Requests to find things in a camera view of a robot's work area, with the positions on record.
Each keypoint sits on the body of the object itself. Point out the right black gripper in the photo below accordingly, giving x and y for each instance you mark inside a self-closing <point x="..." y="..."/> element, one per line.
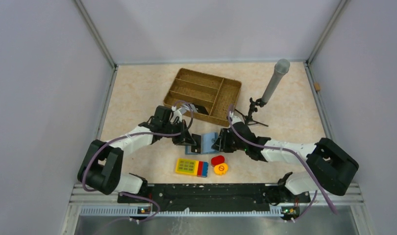
<point x="224" y="134"/>

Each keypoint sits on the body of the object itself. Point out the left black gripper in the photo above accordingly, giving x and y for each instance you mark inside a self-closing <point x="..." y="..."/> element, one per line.
<point x="185" y="138"/>

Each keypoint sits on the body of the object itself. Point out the blue leather card holder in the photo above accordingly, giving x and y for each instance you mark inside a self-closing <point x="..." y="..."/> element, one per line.
<point x="207" y="141"/>

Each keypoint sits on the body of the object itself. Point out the black credit card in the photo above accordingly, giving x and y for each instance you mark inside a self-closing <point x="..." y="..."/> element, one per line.
<point x="196" y="148"/>

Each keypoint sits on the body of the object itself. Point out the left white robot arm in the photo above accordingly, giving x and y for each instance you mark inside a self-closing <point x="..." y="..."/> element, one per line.
<point x="101" y="169"/>

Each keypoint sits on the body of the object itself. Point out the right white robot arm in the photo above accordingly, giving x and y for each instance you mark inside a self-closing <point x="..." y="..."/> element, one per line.
<point x="327" y="166"/>

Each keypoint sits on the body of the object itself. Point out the red rounded toy block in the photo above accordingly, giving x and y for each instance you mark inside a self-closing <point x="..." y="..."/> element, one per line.
<point x="217" y="160"/>

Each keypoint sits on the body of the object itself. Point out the blue toy block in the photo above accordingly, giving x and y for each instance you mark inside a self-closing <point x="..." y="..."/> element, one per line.
<point x="204" y="169"/>

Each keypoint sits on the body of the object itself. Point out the yellow round toy block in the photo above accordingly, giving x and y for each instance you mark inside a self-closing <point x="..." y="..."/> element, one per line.
<point x="221" y="169"/>

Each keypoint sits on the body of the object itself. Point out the black tripod mic stand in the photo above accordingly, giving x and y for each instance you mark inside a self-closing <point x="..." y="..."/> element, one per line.
<point x="253" y="108"/>

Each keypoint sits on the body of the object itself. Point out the yellow window toy block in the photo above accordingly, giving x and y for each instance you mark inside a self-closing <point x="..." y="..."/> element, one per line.
<point x="186" y="167"/>

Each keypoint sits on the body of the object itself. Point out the woven wicker tray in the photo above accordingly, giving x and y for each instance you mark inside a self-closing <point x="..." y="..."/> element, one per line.
<point x="214" y="93"/>

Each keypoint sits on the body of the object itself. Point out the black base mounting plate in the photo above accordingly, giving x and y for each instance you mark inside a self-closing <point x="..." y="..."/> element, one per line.
<point x="248" y="197"/>

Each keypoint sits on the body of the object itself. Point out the grey microphone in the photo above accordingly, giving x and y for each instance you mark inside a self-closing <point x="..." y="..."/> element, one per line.
<point x="281" y="68"/>

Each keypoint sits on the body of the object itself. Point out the small brown wall object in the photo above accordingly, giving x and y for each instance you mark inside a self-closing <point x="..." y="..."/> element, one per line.
<point x="317" y="87"/>

